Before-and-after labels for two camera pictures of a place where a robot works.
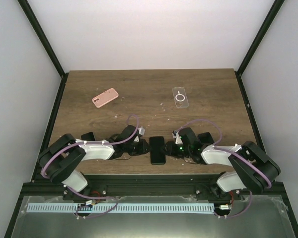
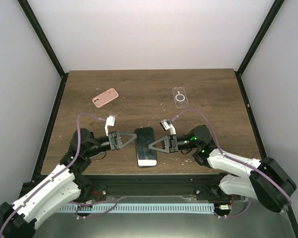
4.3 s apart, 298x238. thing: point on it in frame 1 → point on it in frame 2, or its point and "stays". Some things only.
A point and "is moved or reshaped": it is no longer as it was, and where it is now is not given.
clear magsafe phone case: x=180 y=97 stays
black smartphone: x=157 y=157 is moved or reshaped
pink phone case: x=105 y=97 stays
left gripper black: x=144 y=145 → x=117 y=143
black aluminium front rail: x=155 y=185 stays
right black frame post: x=259 y=37 stays
